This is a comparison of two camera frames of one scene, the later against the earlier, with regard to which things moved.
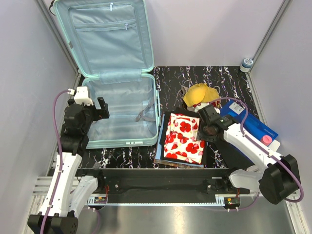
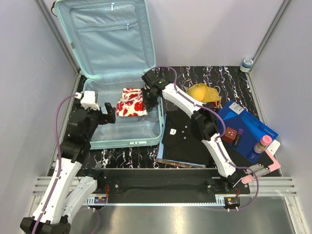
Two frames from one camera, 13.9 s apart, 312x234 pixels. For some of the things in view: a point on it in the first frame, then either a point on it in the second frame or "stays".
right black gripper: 200,135 → 146,103
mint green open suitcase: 112,41 stays
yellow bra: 199,92 stays
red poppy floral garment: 181,142 → 131,103
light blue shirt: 158,156 stays
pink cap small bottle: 266,140 stays
